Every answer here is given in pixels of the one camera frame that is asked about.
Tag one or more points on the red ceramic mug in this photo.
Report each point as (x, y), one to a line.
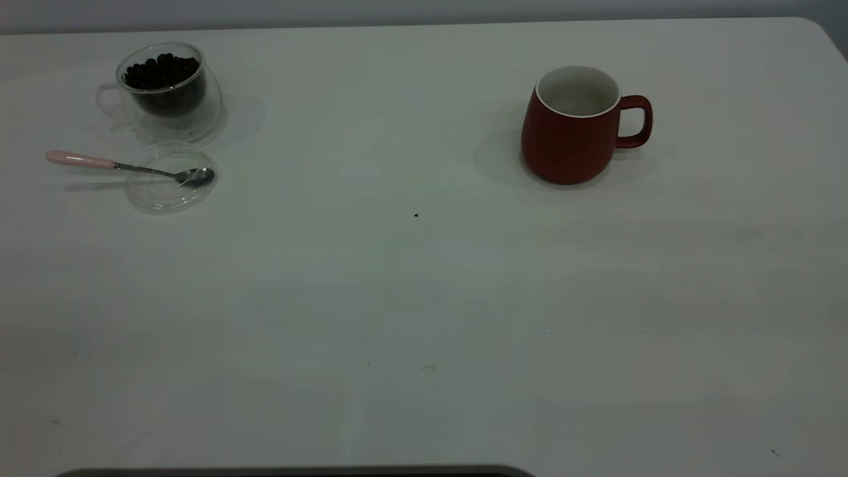
(563, 149)

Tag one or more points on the clear glass cup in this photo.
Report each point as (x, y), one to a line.
(199, 119)

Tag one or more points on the clear glass lid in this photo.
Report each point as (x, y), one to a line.
(159, 195)

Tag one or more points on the dark coffee beans pile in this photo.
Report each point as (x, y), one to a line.
(162, 71)

